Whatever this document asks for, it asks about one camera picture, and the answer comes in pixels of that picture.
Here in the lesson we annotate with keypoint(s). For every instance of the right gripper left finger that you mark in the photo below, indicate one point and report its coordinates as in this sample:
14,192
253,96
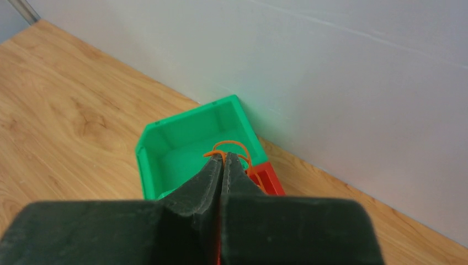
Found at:
178,229

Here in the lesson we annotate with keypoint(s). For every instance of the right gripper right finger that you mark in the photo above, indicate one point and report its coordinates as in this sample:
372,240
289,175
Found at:
257,228

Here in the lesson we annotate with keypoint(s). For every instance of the green plastic bin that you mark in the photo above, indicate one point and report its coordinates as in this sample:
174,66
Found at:
170,151

